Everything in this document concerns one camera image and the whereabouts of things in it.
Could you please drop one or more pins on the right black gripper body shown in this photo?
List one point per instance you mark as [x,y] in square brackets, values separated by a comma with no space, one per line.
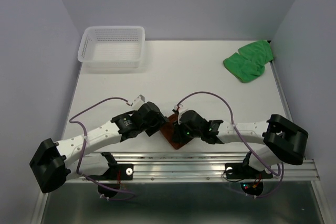
[184,134]

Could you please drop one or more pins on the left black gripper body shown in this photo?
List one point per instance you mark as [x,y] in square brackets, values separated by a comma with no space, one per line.
[149,128]

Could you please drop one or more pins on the brown towel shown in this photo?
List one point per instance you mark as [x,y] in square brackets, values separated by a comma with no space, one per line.
[173,134]

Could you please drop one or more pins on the green towel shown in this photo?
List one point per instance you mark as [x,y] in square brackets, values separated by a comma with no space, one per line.
[248,63]

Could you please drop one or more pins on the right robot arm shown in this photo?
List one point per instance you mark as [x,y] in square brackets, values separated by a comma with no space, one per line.
[276,140]

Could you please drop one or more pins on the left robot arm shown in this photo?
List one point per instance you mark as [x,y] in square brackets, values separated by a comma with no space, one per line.
[54,163]

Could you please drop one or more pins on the white plastic perforated basket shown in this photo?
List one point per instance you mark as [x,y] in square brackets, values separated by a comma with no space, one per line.
[116,47]

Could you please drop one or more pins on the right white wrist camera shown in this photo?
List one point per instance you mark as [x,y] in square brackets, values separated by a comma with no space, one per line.
[179,110]

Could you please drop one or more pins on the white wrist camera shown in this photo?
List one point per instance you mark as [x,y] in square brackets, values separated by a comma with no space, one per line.
[179,110]
[137,102]

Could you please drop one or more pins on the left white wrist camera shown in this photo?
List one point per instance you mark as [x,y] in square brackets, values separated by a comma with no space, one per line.
[137,102]

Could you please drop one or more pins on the aluminium rail frame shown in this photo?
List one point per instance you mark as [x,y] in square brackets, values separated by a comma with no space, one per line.
[184,187]

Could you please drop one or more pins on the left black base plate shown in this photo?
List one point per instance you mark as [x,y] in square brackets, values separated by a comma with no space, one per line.
[116,172]

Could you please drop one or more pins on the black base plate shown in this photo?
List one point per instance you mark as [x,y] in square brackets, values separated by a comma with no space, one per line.
[116,172]
[239,171]

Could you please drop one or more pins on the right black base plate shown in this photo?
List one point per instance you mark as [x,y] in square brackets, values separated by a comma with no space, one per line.
[239,171]

